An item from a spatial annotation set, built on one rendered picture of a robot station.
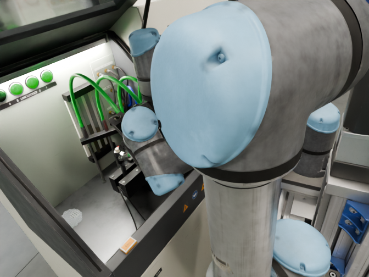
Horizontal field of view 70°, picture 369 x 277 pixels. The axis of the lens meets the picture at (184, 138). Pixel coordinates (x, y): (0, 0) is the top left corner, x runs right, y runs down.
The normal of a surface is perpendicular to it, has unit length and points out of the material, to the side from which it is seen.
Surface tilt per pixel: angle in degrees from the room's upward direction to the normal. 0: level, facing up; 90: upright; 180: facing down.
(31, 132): 90
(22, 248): 0
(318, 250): 7
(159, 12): 76
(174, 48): 83
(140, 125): 45
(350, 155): 90
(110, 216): 0
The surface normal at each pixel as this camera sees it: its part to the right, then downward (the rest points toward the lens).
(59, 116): 0.80, 0.27
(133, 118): 0.20, -0.22
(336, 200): -0.44, 0.56
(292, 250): 0.00, -0.85
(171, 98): -0.84, 0.29
